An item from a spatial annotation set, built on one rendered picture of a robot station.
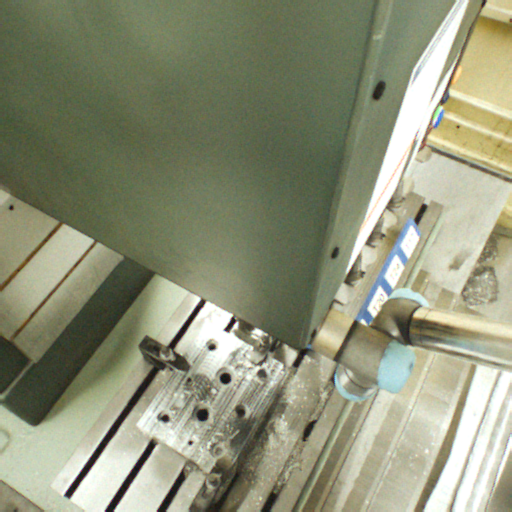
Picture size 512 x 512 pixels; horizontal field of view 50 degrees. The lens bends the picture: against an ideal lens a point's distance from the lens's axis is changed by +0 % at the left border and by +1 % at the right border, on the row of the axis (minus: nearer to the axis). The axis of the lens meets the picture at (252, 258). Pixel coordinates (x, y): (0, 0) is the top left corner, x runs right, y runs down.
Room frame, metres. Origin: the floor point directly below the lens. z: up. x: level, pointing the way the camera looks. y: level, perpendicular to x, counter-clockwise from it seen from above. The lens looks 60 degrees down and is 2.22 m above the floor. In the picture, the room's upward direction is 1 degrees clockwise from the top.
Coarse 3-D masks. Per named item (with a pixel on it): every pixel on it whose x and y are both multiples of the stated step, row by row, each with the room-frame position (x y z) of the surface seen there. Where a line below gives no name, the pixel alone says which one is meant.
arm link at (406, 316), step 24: (384, 312) 0.41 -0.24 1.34; (408, 312) 0.40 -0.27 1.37; (432, 312) 0.38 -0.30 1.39; (456, 312) 0.38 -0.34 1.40; (408, 336) 0.36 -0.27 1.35; (432, 336) 0.34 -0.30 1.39; (456, 336) 0.33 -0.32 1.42; (480, 336) 0.32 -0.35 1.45; (504, 336) 0.31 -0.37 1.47; (480, 360) 0.29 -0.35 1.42; (504, 360) 0.28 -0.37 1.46
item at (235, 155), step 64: (0, 0) 0.37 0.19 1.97; (64, 0) 0.34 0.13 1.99; (128, 0) 0.31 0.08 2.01; (192, 0) 0.28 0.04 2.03; (256, 0) 0.26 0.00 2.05; (320, 0) 0.24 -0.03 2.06; (384, 0) 0.23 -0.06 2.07; (448, 0) 0.37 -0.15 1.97; (0, 64) 0.39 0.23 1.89; (64, 64) 0.35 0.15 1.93; (128, 64) 0.31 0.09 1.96; (192, 64) 0.29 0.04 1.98; (256, 64) 0.26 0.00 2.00; (320, 64) 0.24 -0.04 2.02; (384, 64) 0.25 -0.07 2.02; (448, 64) 0.51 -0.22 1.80; (0, 128) 0.42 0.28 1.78; (64, 128) 0.37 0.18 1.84; (128, 128) 0.32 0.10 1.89; (192, 128) 0.29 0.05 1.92; (256, 128) 0.26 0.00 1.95; (320, 128) 0.24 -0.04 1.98; (384, 128) 0.30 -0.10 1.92; (64, 192) 0.39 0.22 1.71; (128, 192) 0.33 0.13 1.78; (192, 192) 0.29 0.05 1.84; (256, 192) 0.26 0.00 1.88; (320, 192) 0.24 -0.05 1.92; (128, 256) 0.35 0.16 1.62; (192, 256) 0.30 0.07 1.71; (256, 256) 0.26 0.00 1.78; (320, 256) 0.24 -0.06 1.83; (256, 320) 0.26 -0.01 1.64; (320, 320) 0.27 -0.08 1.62
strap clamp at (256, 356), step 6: (264, 336) 0.48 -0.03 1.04; (270, 336) 0.49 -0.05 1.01; (258, 342) 0.48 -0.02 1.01; (264, 342) 0.47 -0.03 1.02; (270, 342) 0.48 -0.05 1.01; (276, 342) 0.51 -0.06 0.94; (258, 348) 0.46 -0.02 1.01; (264, 348) 0.46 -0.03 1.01; (270, 348) 0.50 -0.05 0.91; (276, 348) 0.50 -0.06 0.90; (252, 354) 0.45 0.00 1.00; (258, 354) 0.45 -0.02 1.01; (264, 354) 0.45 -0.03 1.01; (252, 360) 0.44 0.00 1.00; (258, 360) 0.44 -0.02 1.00
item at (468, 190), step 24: (408, 168) 1.17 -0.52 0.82; (432, 168) 1.16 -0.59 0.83; (456, 168) 1.15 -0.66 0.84; (480, 168) 1.14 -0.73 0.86; (432, 192) 1.09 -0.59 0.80; (456, 192) 1.08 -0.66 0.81; (480, 192) 1.07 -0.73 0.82; (504, 192) 1.06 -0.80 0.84; (456, 216) 1.00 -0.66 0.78; (480, 216) 1.00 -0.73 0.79; (456, 240) 0.93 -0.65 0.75; (480, 240) 0.92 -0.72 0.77; (432, 264) 0.87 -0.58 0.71; (456, 264) 0.86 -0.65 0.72; (456, 288) 0.79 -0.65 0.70
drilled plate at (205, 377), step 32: (192, 352) 0.46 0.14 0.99; (224, 352) 0.46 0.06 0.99; (192, 384) 0.38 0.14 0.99; (224, 384) 0.38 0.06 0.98; (256, 384) 0.38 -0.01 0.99; (160, 416) 0.31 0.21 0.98; (192, 416) 0.31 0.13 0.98; (224, 416) 0.31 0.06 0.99; (256, 416) 0.31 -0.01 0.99; (192, 448) 0.24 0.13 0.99; (224, 448) 0.24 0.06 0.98; (224, 480) 0.18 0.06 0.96
